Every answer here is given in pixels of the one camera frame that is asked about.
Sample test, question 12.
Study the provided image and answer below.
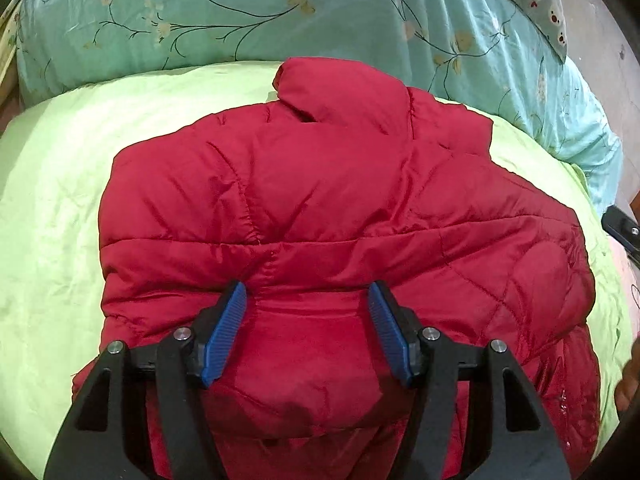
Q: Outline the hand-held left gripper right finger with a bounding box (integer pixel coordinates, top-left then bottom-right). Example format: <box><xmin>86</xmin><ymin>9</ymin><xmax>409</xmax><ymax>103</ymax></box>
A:
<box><xmin>368</xmin><ymin>281</ymin><xmax>571</xmax><ymax>480</ymax></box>

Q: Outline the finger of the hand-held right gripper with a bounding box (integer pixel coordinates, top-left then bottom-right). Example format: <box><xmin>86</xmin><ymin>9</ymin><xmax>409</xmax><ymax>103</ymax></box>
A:
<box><xmin>601</xmin><ymin>205</ymin><xmax>640</xmax><ymax>262</ymax></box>

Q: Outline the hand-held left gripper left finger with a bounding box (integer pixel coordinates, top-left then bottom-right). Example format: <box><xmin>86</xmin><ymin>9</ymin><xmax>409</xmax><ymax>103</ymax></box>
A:
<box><xmin>44</xmin><ymin>281</ymin><xmax>247</xmax><ymax>480</ymax></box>

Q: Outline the red puffer jacket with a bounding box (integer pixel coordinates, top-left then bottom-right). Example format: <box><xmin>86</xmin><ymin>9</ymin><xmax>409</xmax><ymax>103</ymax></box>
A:
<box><xmin>71</xmin><ymin>57</ymin><xmax>601</xmax><ymax>480</ymax></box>

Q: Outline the person's right hand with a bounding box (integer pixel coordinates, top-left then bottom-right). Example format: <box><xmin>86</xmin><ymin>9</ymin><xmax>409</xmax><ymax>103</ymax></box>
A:
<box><xmin>614</xmin><ymin>335</ymin><xmax>640</xmax><ymax>413</ymax></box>

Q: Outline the pink bed sheet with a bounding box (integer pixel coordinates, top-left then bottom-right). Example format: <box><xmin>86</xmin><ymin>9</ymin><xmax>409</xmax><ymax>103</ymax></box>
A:
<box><xmin>607</xmin><ymin>232</ymin><xmax>640</xmax><ymax>361</ymax></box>

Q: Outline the light green bed sheet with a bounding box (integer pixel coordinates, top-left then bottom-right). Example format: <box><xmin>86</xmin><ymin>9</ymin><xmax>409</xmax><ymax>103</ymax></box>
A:
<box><xmin>0</xmin><ymin>60</ymin><xmax>632</xmax><ymax>480</ymax></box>

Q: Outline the teal floral quilt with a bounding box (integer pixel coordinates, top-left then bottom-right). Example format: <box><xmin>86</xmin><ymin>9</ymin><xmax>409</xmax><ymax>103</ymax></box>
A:
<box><xmin>14</xmin><ymin>0</ymin><xmax>623</xmax><ymax>211</ymax></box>

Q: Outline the yellow printed cloth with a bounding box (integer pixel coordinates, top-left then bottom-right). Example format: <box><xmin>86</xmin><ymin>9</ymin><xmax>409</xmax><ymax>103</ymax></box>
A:
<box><xmin>0</xmin><ymin>0</ymin><xmax>23</xmax><ymax>86</ymax></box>

